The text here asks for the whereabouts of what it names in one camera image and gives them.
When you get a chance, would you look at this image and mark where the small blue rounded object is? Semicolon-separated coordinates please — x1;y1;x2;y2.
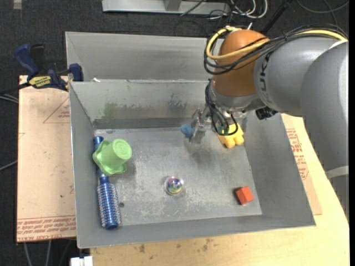
180;124;195;139

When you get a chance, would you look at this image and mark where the orange-red block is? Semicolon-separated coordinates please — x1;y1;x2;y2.
235;186;255;206

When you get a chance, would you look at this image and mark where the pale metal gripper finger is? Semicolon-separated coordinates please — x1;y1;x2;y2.
189;124;199;145
196;126;207;146

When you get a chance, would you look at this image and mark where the green plastic cup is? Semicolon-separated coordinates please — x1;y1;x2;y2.
92;138;133;176

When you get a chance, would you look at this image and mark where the grey metal bin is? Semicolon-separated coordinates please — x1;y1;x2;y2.
65;31;317;249

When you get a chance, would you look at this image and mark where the yellow toy block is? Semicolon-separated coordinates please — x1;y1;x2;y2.
217;124;245;149

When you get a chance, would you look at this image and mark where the shiny iridescent ball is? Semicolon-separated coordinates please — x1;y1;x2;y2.
164;176;185;197

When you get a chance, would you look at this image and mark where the blue round hairbrush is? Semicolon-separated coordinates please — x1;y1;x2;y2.
93;136;122;230

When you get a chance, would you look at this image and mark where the brown cardboard board red print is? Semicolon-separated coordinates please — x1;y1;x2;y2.
16;75;323;243

